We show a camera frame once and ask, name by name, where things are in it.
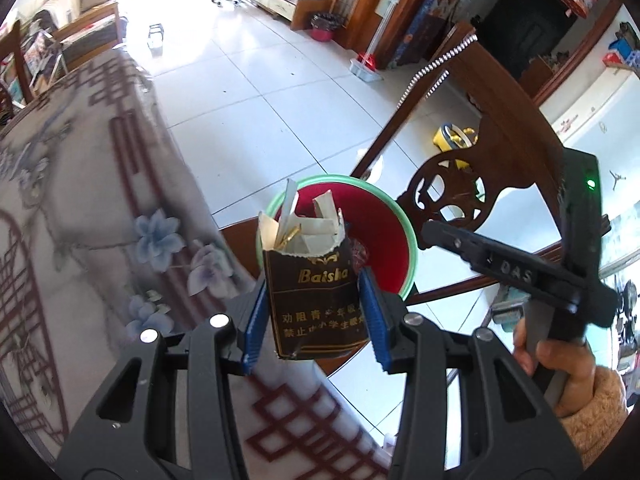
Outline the red green trash bin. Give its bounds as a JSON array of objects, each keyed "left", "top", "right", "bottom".
[{"left": 257, "top": 174, "right": 418, "bottom": 298}]

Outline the white refrigerator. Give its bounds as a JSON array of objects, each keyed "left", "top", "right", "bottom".
[{"left": 539, "top": 58, "right": 640, "bottom": 212}]

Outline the dark wooden chair right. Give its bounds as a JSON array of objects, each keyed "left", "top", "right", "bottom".
[{"left": 349, "top": 20, "right": 569, "bottom": 306}]

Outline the small black stool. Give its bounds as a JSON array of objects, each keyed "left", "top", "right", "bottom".
[{"left": 146, "top": 23, "right": 165, "bottom": 51}]

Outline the white mop with red base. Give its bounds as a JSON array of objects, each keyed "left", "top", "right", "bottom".
[{"left": 348, "top": 0, "right": 407, "bottom": 83}]

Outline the brown Baisha cigarette pack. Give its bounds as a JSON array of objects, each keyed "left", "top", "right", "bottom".
[{"left": 258, "top": 180, "right": 368, "bottom": 361}]

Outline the small red waste basket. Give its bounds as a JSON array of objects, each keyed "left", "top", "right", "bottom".
[{"left": 310, "top": 12, "right": 344, "bottom": 42}]

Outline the wooden sofa with cushions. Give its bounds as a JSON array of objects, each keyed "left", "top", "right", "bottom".
[{"left": 32, "top": 0, "right": 122, "bottom": 70}]

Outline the yellow toy car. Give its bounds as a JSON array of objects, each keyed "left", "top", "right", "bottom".
[{"left": 432, "top": 122, "right": 477, "bottom": 152}]

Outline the dark wooden dining chair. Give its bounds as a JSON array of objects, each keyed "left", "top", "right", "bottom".
[{"left": 0, "top": 21, "right": 34, "bottom": 127}]

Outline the person's right hand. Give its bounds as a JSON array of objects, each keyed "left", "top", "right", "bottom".
[{"left": 513, "top": 318, "right": 597, "bottom": 418}]

